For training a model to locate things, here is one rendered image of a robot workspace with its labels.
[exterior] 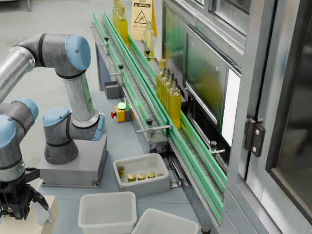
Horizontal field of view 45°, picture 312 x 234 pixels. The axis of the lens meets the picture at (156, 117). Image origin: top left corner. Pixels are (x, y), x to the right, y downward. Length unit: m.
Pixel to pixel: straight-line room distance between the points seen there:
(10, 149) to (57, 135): 0.72
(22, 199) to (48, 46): 0.52
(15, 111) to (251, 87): 0.60
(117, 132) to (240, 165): 1.39
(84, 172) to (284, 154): 1.18
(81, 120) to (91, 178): 0.30
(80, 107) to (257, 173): 0.92
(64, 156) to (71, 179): 0.11
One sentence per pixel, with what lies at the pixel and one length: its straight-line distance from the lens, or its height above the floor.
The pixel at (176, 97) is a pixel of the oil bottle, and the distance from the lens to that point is 1.74.
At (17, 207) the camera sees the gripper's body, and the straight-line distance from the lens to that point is 1.02.
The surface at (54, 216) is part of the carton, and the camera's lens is 1.19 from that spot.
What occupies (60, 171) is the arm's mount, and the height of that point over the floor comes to 0.84.
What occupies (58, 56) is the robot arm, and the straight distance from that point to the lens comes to 1.28.
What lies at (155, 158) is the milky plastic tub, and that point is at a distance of 1.75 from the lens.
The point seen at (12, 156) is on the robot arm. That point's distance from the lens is 0.94.
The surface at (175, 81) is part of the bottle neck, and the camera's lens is 1.71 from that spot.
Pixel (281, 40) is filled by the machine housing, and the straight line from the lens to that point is 0.57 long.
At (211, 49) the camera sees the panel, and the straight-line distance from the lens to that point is 1.60.
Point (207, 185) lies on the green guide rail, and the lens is 1.43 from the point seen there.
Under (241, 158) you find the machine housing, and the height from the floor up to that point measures 1.49.
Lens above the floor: 1.93
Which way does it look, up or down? 33 degrees down
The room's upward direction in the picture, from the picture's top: straight up
